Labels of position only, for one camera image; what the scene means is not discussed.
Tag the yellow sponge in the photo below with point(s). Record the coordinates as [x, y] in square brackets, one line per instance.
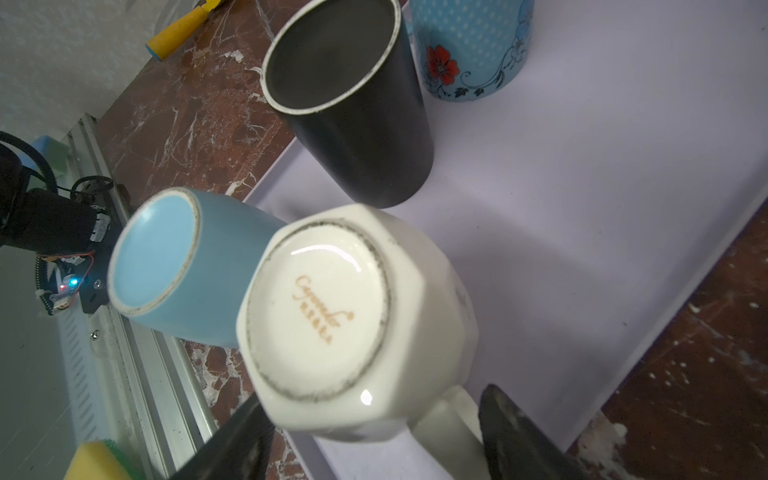
[101, 460]

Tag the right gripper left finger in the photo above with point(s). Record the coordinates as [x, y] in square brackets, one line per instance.
[240, 449]

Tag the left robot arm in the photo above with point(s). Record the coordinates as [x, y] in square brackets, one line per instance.
[34, 216]

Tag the black mug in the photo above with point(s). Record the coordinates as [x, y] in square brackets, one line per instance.
[342, 75]

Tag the green circuit board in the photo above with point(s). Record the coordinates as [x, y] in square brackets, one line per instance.
[59, 279]

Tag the blue sponge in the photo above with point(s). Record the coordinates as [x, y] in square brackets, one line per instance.
[54, 152]

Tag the yellow spatula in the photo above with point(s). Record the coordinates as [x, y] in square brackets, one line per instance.
[176, 34]

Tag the blue dotted square mug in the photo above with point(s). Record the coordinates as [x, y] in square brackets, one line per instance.
[469, 49]

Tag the white faceted mug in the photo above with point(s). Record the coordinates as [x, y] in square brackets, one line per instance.
[354, 327]

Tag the lavender plastic tray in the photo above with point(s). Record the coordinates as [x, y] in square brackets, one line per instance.
[583, 203]

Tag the light blue mug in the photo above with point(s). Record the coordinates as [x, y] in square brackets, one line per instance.
[184, 260]

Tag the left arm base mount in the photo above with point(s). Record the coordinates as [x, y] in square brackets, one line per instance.
[94, 292]

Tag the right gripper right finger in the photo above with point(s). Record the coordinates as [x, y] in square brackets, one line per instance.
[514, 447]

